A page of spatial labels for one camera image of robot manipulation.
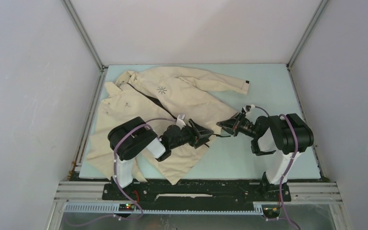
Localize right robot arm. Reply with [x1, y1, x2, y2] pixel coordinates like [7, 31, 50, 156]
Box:
[217, 113, 314, 200]

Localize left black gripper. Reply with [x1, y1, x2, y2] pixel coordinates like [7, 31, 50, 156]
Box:
[170, 118, 213, 150]

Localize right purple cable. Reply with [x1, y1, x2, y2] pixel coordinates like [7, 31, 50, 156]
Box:
[253, 105, 300, 230]

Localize left controller board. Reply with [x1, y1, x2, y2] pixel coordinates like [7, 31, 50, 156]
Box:
[118, 203, 136, 212]

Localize light blue table mat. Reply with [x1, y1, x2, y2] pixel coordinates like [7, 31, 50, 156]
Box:
[79, 64, 321, 180]

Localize controller board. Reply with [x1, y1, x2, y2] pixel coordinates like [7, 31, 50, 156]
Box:
[263, 207, 281, 219]
[118, 203, 136, 212]

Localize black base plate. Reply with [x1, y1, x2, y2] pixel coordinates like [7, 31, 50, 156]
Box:
[102, 179, 291, 211]

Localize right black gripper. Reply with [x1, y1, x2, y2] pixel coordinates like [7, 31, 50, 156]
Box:
[216, 112, 258, 139]

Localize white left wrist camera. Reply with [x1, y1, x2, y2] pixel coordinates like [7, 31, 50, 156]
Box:
[175, 114, 186, 129]

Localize aluminium frame rail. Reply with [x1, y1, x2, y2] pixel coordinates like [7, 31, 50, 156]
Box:
[46, 179, 348, 230]

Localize right controller board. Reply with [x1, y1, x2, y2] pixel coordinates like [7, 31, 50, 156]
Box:
[263, 207, 281, 219]

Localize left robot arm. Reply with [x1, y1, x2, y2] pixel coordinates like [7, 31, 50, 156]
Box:
[107, 116, 214, 200]

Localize beige zip jacket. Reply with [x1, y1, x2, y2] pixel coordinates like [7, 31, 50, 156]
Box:
[86, 66, 249, 178]

